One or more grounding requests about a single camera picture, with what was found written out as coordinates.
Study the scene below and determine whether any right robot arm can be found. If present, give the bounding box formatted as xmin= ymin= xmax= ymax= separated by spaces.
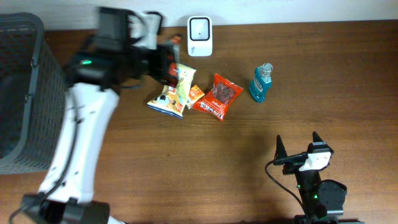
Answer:
xmin=267 ymin=131 xmax=360 ymax=224

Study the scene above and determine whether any grey plastic mesh basket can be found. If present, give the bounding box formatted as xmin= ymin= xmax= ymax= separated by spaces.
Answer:
xmin=1 ymin=12 xmax=67 ymax=175

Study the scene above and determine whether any white barcode scanner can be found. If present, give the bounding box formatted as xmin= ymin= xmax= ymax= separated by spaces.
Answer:
xmin=187 ymin=16 xmax=213 ymax=57

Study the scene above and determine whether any orange red snack bag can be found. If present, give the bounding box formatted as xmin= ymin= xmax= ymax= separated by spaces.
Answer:
xmin=193 ymin=73 xmax=244 ymax=121

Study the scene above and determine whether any small orange box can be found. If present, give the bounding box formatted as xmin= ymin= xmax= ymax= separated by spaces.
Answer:
xmin=186 ymin=85 xmax=205 ymax=110

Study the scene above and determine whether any yellow chips bag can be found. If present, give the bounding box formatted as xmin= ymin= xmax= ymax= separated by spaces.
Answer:
xmin=147 ymin=63 xmax=196 ymax=119

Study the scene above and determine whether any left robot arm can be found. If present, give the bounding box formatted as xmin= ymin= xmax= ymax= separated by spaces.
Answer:
xmin=1 ymin=7 xmax=177 ymax=223

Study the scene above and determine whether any blue mouthwash bottle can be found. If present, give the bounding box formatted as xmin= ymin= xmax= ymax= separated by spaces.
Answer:
xmin=249 ymin=63 xmax=273 ymax=103

